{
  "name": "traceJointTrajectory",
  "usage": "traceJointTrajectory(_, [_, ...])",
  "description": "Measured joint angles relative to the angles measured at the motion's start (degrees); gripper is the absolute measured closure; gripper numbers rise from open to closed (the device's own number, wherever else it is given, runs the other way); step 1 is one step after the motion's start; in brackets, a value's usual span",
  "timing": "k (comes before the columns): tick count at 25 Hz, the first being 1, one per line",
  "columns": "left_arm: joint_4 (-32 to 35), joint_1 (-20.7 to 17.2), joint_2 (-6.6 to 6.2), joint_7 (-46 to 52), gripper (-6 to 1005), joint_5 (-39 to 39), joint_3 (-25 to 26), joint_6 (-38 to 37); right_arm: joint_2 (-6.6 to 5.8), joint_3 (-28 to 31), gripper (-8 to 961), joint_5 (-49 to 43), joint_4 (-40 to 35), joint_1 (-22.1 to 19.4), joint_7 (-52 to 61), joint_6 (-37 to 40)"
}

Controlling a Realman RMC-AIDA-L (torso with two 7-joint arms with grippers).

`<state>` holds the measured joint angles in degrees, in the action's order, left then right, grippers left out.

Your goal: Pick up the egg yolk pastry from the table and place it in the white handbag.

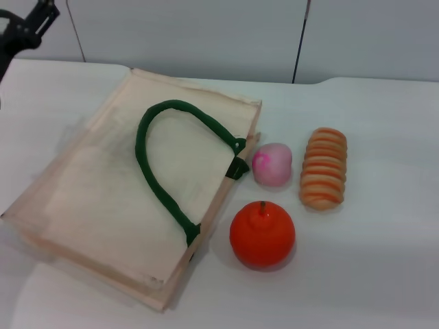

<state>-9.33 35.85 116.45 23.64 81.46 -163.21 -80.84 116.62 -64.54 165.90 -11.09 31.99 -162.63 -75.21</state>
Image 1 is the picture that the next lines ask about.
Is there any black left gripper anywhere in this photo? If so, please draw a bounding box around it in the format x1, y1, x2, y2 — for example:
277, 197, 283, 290
0, 0, 61, 84

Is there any white canvas handbag green handle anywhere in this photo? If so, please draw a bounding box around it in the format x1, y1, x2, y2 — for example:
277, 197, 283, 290
0, 67, 263, 313

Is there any black vertical pole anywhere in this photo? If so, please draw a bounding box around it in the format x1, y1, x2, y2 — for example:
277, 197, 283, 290
292, 0, 311, 84

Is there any pink peach bun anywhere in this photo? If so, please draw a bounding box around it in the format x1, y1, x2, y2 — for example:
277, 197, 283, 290
252, 143, 294, 186

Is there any orange toy fruit with stem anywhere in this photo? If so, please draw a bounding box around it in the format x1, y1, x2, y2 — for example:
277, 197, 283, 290
228, 201, 296, 271

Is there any orange striped long bread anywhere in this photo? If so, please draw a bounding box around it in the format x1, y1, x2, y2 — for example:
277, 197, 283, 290
299, 127, 348, 210

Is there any thin dark cable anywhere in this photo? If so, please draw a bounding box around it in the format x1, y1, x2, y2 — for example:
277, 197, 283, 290
64, 0, 87, 63

